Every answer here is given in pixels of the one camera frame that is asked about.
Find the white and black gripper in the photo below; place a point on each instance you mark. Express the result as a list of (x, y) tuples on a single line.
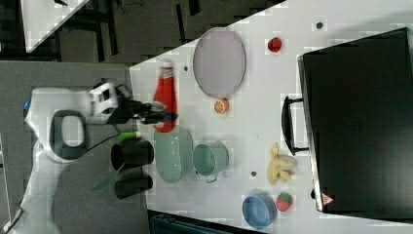
[(128, 107)]

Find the red ketchup bottle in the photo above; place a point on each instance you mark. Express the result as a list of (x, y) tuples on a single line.
[(165, 94)]

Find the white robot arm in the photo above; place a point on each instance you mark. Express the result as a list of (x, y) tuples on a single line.
[(59, 119)]

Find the green oval strainer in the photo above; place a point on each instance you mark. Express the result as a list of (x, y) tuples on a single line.
[(173, 154)]

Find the green marker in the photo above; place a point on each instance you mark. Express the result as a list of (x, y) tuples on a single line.
[(129, 136)]

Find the large black cylinder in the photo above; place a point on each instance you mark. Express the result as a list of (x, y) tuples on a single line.
[(131, 154)]

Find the orange slice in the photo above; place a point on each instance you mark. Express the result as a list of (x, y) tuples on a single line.
[(221, 106)]

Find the green mug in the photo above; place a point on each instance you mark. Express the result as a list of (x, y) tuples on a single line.
[(209, 159)]

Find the small black cylinder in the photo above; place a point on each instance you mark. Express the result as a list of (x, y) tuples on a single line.
[(129, 187)]

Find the grey round plate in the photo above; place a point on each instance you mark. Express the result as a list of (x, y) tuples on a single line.
[(219, 62)]

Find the red strawberry near plate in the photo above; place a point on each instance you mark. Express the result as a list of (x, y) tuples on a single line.
[(274, 45)]

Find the peeled banana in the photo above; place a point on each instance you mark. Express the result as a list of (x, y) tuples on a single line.
[(281, 168)]

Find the blue bowl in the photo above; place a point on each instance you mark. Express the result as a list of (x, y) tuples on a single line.
[(259, 210)]

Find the red strawberry near bowl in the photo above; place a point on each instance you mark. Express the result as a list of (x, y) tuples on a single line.
[(284, 202)]

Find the black toaster oven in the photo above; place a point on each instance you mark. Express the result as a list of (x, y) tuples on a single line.
[(357, 100)]

